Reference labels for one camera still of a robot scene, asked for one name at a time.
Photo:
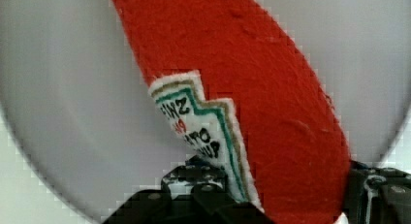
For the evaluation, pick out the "red plush ketchup bottle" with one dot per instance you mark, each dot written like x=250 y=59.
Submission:
x=234 y=86

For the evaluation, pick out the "grey oval plate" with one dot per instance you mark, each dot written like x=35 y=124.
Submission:
x=77 y=108

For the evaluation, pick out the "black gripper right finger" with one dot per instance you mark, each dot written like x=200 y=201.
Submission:
x=377 y=195

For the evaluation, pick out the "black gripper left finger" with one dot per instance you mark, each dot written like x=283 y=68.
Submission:
x=194 y=193

